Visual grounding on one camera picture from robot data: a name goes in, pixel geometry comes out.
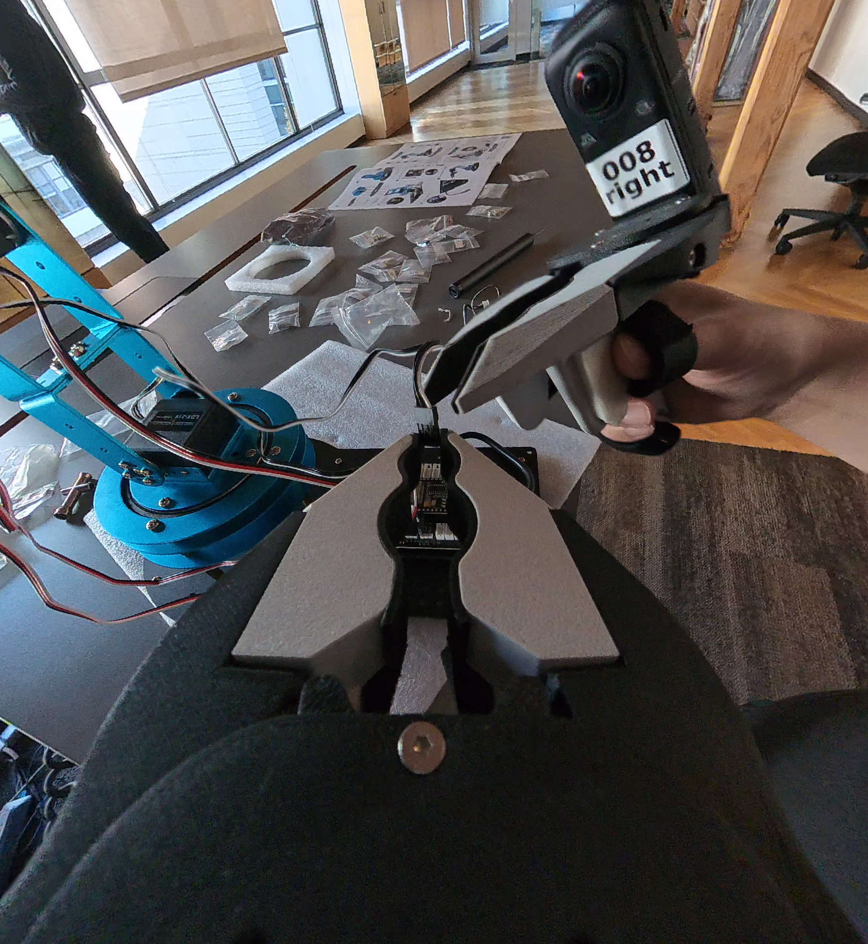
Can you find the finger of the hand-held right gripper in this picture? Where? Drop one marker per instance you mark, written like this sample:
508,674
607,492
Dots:
537,332
596,265

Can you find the beige roller blind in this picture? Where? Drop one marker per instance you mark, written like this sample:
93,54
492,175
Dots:
183,44

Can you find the black control circuit board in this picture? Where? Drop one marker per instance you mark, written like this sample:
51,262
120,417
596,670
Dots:
430,494

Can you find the black office chair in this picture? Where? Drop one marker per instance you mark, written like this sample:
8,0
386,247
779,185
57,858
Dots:
847,158

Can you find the white foam sheet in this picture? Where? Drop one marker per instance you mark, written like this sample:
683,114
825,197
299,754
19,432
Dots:
574,457

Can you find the white power strip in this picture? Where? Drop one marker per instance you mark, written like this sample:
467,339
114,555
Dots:
3,848

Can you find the black screwdriver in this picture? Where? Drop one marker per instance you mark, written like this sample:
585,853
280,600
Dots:
489,265

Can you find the clear plastic wrap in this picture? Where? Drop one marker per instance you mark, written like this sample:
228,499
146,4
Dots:
17,472

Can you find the white foam frame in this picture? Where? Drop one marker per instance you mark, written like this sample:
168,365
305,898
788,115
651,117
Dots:
250,276

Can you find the dark grey desk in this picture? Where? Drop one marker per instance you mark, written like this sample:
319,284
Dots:
205,251
36,649

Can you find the pile of clear plastic bags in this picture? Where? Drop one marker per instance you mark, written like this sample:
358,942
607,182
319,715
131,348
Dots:
375,313

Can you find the printed instruction sheet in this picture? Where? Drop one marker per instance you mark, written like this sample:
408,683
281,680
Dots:
493,151

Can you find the blue hobby robot arm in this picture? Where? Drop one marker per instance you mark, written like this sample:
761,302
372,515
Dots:
205,516

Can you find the small metal socket wrench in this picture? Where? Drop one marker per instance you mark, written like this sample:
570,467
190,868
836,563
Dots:
76,500

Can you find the person's right hand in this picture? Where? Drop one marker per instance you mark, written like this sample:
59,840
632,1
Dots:
736,354

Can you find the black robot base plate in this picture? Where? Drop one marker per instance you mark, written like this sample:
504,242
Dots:
349,461

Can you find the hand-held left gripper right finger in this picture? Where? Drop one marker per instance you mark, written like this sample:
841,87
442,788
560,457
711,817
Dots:
537,590

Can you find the dark parts bag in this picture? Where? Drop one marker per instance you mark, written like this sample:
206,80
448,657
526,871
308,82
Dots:
301,225

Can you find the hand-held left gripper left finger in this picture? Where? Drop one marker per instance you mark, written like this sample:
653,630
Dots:
316,590

